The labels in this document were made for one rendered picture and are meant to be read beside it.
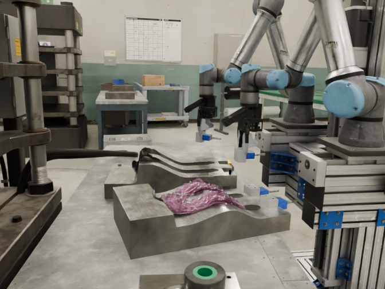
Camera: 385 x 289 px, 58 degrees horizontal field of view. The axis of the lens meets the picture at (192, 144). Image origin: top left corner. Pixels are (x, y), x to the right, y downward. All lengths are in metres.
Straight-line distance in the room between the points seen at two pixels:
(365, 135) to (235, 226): 0.55
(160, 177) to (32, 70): 0.60
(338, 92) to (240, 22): 7.11
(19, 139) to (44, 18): 3.84
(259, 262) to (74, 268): 0.47
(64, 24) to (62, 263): 4.32
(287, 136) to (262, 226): 0.71
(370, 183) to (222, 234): 0.58
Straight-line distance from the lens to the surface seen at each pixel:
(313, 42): 1.42
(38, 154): 1.46
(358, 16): 1.57
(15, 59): 1.59
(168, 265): 0.93
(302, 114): 1.72
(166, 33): 7.77
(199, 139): 1.81
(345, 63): 1.20
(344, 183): 1.30
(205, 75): 1.75
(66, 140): 5.18
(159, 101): 7.78
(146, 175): 1.32
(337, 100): 1.17
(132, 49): 7.68
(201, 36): 7.93
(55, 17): 5.11
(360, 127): 1.31
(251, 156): 1.48
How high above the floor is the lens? 1.30
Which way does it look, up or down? 13 degrees down
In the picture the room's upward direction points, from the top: 1 degrees clockwise
